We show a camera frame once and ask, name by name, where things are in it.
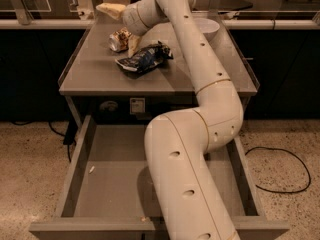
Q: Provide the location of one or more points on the blue chip bag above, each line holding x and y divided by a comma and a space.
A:
146, 58

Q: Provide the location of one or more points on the white label sticker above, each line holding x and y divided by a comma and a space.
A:
137, 105

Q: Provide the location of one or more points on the white ceramic bowl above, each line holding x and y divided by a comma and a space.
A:
208, 27

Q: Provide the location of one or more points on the open grey top drawer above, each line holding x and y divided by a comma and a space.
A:
117, 200

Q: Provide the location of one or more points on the grey metal cabinet table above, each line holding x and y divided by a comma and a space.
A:
93, 70

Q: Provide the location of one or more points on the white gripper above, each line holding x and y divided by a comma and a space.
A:
131, 16

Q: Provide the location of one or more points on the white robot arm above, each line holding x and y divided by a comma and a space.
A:
176, 142

